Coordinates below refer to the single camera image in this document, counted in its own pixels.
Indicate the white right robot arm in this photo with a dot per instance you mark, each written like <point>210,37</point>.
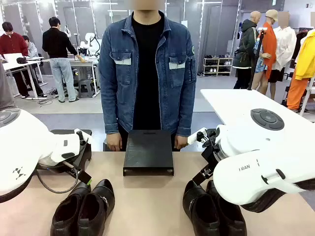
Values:
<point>265,157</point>

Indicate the seated person in grey jacket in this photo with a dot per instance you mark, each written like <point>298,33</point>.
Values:
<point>32,49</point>

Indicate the perforated black leather shoe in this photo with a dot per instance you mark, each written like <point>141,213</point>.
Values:
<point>201,211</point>

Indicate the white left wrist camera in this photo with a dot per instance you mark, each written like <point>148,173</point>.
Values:
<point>86,137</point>

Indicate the white shoe rack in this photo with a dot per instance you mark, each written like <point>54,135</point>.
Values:
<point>217,66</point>

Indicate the smooth black leather shoe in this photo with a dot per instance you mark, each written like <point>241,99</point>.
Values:
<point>66,216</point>

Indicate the figure in white shirt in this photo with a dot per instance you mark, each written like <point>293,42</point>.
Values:
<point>285,46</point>

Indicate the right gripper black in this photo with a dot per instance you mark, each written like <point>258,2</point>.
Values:
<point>211,150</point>

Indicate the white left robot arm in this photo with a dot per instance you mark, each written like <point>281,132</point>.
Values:
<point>22,147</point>

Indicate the small black bag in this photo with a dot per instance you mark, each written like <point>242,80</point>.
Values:
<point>22,60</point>

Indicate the person's right denim forearm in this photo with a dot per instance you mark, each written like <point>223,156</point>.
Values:
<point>110,113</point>

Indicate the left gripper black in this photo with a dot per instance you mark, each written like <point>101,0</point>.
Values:
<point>80,137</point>

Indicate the bystander in grey top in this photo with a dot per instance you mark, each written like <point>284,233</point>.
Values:
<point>5,88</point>

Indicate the person's left denim forearm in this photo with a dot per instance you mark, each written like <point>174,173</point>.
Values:
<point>185,113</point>

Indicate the mannequin in yellow hoodie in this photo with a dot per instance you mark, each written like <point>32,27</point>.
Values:
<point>304,64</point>

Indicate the pair black shoes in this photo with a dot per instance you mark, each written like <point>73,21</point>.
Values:
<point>96,209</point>
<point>231,221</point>

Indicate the man in red sweater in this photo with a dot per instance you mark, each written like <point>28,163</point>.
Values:
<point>12,44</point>

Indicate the flat black shoe stand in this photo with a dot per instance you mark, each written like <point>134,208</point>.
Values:
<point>147,150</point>

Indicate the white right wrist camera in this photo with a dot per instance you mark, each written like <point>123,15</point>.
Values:
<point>194,138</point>

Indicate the grey plastic stool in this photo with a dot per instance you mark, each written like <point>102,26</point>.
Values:
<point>86,88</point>

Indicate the man in black sweater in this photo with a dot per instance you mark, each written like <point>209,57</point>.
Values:
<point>55,41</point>

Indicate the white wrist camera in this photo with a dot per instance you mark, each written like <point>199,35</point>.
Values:
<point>86,137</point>
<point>194,138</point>

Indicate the large white table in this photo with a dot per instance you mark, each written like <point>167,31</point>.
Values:
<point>233,103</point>

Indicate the person's right hand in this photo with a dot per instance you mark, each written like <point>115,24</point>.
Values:
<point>114,142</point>

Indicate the mannequin in orange coat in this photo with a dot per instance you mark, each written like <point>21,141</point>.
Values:
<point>268,46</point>

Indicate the person in denim jacket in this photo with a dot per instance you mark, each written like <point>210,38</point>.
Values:
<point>147,73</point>

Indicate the white desk with bag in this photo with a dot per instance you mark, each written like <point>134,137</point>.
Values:
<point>14,65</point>

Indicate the person's left hand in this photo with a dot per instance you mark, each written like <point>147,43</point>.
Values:
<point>181,142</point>

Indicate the mannequin in dark green jacket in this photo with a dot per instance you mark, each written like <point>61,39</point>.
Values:
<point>247,44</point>

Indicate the long white workbench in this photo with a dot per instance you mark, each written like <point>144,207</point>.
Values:
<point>86,61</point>

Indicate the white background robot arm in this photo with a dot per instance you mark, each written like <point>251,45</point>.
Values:
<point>89,41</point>

